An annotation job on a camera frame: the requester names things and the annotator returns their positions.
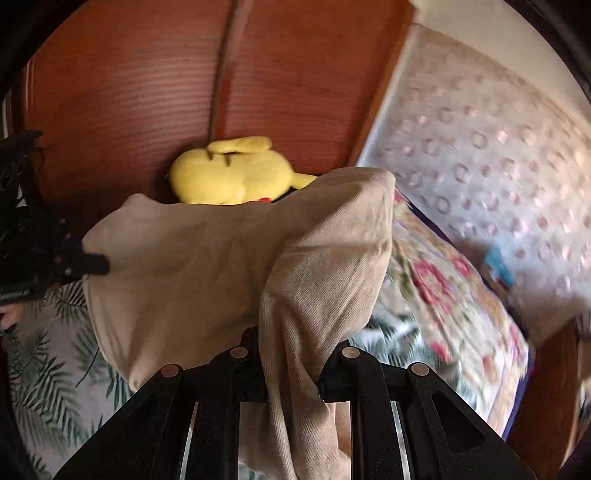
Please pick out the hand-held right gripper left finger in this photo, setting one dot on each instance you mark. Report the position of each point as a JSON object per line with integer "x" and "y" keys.
{"x": 249, "y": 374}

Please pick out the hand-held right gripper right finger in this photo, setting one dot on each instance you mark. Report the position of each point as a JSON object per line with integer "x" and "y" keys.
{"x": 339, "y": 378}

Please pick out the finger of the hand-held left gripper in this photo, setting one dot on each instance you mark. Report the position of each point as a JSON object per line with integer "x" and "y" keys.
{"x": 90, "y": 265}
{"x": 69, "y": 240}

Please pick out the beige printed t-shirt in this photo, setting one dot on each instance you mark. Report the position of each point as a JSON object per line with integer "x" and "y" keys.
{"x": 207, "y": 258}

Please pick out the person's left hand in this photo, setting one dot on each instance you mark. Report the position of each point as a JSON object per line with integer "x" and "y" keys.
{"x": 10, "y": 318}

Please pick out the leaf print bedsheet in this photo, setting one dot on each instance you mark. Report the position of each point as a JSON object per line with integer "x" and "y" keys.
{"x": 41, "y": 369}

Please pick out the floral quilt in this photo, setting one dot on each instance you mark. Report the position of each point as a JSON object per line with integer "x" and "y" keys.
{"x": 438, "y": 286}

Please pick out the yellow plush toy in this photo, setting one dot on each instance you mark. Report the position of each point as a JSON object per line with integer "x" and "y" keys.
{"x": 231, "y": 177}

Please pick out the wooden cabinet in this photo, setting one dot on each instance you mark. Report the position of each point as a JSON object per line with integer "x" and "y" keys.
{"x": 554, "y": 392}

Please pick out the circle patterned sheer curtain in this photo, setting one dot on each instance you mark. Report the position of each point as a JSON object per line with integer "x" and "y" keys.
{"x": 485, "y": 161}

